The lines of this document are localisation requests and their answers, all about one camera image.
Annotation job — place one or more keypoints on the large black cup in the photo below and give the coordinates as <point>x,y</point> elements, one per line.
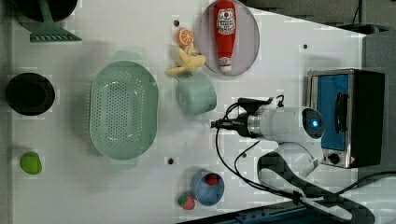
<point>30,94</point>

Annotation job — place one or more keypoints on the mint green colander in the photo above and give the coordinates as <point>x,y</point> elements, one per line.
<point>124,99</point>

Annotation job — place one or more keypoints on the orange slice toy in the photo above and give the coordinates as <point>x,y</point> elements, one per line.
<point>184,37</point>

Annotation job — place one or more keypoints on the yellow plush banana peel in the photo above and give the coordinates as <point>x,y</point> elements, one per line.
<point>186,61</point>

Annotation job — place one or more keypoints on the green pear toy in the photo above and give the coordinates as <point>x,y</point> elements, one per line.
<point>31,163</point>

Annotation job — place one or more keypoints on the blue bowl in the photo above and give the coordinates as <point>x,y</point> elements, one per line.
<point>204,194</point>

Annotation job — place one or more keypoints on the black toaster oven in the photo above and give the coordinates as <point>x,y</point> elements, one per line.
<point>351,102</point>

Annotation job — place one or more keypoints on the red plush ketchup bottle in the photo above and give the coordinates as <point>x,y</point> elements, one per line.
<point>224,15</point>

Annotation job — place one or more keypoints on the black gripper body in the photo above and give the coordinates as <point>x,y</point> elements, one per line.
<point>240,124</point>

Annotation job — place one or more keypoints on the mint green mug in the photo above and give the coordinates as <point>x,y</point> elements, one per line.
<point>195,93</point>

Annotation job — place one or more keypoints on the red strawberry toy on table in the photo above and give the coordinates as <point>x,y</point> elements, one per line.
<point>186,201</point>

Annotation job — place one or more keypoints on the grey round plate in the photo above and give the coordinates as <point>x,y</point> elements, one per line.
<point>246,44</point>

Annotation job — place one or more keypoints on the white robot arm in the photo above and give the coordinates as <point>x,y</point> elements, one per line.
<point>283,171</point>

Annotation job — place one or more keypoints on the green plastic spatula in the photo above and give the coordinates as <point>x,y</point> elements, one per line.
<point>49,30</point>

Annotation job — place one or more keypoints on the red strawberry toy in bowl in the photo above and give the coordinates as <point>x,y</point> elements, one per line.
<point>212,180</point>

